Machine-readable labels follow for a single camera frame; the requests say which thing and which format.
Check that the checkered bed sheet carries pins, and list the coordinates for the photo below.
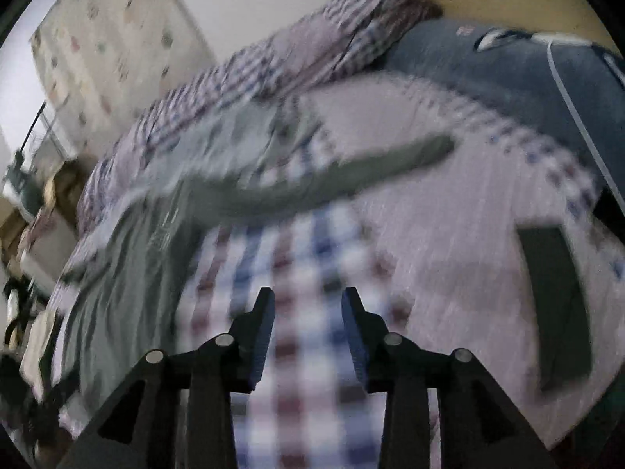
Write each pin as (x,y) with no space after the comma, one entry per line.
(436,254)

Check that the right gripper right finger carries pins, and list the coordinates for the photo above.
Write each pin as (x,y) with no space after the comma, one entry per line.
(442,410)

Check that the light grey-blue shirt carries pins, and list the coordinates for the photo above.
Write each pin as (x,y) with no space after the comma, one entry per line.
(230,144)

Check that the checkered folded quilt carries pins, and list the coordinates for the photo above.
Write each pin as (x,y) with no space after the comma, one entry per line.
(338,40)

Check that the pineapple print curtain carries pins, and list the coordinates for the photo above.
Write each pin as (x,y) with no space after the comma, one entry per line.
(102,62)

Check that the wooden bed frame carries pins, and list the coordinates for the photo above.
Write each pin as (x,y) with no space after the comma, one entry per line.
(564,16)

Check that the blue denim pillow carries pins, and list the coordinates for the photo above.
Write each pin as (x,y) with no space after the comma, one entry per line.
(570,89)

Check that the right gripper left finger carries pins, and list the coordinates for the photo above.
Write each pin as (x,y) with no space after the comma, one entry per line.
(136,427)

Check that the black phone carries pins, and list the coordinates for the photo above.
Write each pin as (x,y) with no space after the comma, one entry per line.
(564,338)

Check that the dark green shirt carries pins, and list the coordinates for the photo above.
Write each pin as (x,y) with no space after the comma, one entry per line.
(135,264)

